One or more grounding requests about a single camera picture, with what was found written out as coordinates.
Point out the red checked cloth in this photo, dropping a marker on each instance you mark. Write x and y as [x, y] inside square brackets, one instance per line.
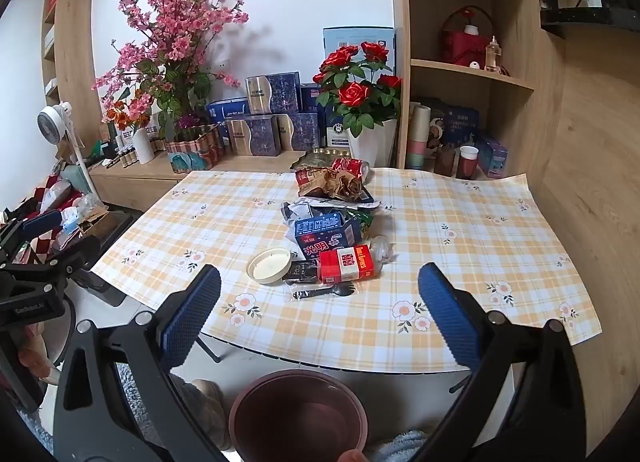
[47, 181]

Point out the tall light blue box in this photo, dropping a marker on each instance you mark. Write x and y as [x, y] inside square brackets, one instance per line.
[350, 37]

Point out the red rose plant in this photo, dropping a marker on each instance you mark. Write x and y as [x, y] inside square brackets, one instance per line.
[352, 92]

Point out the brown plastic bin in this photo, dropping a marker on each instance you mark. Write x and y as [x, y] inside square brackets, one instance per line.
[300, 422]

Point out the black plastic spork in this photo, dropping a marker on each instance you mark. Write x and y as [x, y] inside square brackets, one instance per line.
[320, 292]

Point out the brown wrapper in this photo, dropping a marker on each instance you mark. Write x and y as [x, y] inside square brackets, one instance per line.
[345, 184]

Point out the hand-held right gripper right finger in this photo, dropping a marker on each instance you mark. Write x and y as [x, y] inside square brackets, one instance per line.
[447, 312]

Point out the yellow checked tablecloth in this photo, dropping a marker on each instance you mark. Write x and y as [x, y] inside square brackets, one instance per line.
[325, 332]

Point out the white ribbed vase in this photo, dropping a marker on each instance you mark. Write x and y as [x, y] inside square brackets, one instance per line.
[143, 147]

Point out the wooden shelf unit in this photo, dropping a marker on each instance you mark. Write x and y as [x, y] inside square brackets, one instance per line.
[525, 42]

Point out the white round lid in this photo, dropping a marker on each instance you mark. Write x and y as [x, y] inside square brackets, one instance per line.
[268, 266]

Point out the dark blue printed box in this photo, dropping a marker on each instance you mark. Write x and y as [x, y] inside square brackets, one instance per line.
[457, 124]

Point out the wood-look planter box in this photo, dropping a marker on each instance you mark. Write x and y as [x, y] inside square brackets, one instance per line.
[195, 152]

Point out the long blue box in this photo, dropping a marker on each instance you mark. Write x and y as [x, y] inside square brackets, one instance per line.
[227, 109]

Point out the grey shaggy rug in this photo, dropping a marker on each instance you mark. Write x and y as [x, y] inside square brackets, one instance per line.
[137, 377]

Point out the green gold packet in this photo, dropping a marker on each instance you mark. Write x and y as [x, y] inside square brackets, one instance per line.
[362, 219]

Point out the blue and white box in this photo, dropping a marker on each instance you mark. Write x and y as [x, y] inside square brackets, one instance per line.
[335, 129]

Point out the cardboard box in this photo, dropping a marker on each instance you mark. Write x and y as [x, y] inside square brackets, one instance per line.
[97, 224]

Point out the pink blossom plant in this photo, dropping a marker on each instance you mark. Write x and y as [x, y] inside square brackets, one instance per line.
[170, 27]

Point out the black case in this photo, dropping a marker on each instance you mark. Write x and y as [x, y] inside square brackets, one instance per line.
[122, 227]

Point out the white standing fan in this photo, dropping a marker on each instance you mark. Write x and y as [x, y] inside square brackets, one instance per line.
[52, 124]

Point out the stack of pastel cups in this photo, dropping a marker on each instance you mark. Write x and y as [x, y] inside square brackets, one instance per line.
[417, 142]

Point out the white product box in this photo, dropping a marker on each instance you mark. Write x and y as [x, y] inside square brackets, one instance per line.
[125, 131]

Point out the glass perfume bottle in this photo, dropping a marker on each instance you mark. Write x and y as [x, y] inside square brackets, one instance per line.
[492, 57]

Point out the brown cup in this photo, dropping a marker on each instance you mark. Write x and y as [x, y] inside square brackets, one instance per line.
[445, 162]

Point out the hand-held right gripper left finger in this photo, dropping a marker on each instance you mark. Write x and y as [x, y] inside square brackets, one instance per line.
[192, 312]

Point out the black counter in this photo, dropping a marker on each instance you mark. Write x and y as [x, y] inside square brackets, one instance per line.
[590, 19]

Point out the beige plush slipper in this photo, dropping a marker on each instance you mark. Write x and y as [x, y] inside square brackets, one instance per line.
[205, 407]

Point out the black packet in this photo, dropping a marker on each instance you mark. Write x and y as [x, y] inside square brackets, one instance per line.
[302, 272]

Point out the row of small brown bottles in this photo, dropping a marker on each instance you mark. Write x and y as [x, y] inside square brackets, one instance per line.
[127, 157]

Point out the red cigarette pack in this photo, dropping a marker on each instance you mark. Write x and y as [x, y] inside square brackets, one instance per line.
[345, 264]

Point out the person's left hand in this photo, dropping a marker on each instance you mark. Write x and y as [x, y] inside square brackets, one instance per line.
[37, 359]

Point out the red basket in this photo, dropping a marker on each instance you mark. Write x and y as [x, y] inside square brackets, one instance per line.
[462, 49]

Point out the blue milk carton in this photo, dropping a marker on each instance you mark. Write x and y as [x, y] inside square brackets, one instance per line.
[320, 234]

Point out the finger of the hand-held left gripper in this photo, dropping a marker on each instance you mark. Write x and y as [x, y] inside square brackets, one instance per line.
[42, 223]
[75, 249]

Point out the person's right hand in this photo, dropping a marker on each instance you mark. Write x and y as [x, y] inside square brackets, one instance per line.
[351, 457]

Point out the orange artificial flowers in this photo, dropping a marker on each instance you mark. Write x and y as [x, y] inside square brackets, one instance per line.
[120, 117]

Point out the light purple box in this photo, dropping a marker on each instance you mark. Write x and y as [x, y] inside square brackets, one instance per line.
[492, 157]

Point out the red and white cup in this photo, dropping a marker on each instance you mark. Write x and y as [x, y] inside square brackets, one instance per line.
[467, 164]

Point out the white flower pot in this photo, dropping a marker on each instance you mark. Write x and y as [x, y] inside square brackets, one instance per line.
[372, 144]

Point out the white plastic bag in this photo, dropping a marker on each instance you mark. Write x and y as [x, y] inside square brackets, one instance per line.
[75, 202]

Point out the gold tray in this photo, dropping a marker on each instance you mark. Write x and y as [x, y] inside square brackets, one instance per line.
[315, 157]

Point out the red snack packet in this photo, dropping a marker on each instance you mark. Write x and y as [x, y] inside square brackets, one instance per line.
[307, 177]

